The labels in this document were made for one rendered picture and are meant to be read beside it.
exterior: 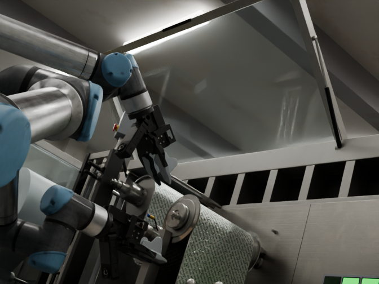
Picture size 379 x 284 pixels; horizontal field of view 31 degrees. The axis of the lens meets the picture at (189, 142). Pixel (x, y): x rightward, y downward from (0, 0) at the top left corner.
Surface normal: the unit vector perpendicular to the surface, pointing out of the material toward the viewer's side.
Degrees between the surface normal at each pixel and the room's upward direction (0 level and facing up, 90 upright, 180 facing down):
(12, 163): 94
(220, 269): 90
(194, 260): 90
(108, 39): 180
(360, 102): 180
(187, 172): 90
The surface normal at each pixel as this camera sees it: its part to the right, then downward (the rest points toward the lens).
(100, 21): -0.29, 0.88
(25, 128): 0.93, 0.29
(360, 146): -0.71, -0.47
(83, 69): 0.18, 0.49
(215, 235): 0.65, -0.12
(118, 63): 0.44, -0.24
